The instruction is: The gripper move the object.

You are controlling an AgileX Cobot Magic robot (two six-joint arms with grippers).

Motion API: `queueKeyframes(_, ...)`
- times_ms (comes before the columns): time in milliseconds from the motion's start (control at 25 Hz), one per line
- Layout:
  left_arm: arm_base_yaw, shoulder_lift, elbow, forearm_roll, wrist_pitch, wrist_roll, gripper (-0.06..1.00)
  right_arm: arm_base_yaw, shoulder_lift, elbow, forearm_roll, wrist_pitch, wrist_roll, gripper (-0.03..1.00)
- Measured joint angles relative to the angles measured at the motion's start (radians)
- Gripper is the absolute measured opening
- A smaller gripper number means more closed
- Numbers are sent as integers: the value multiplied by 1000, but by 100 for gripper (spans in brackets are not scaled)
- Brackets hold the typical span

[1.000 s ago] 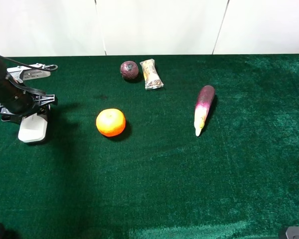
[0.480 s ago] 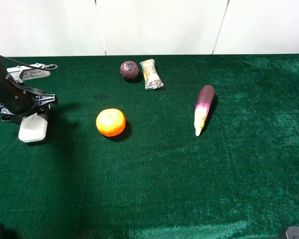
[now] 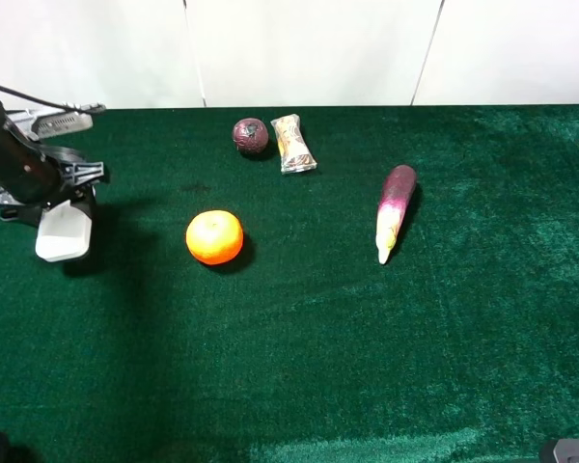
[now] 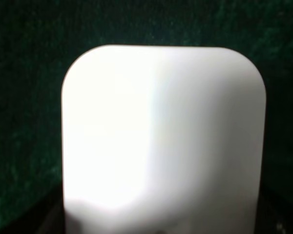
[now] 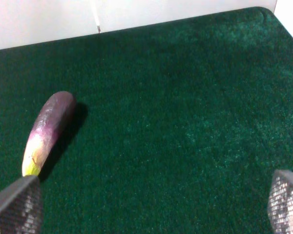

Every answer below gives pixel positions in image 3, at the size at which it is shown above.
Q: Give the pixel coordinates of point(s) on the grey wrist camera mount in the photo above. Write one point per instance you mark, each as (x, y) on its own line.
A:
(48, 122)

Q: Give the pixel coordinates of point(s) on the dark object bottom right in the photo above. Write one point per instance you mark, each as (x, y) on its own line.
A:
(560, 451)

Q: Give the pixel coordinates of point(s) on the purple eggplant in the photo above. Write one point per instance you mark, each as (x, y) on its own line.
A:
(396, 195)

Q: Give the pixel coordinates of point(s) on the wrapped snack packet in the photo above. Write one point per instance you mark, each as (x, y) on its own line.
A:
(295, 155)

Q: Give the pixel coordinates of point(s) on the green felt table mat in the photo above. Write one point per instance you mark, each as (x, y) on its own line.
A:
(462, 347)

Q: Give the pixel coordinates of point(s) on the orange fruit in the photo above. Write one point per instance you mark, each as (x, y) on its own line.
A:
(214, 237)

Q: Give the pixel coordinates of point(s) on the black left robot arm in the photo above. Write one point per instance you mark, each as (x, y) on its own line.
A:
(0, 140)

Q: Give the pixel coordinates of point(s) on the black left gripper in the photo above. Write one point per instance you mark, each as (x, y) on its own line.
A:
(38, 176)

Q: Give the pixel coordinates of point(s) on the dark red round fruit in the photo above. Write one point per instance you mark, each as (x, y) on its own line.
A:
(250, 136)

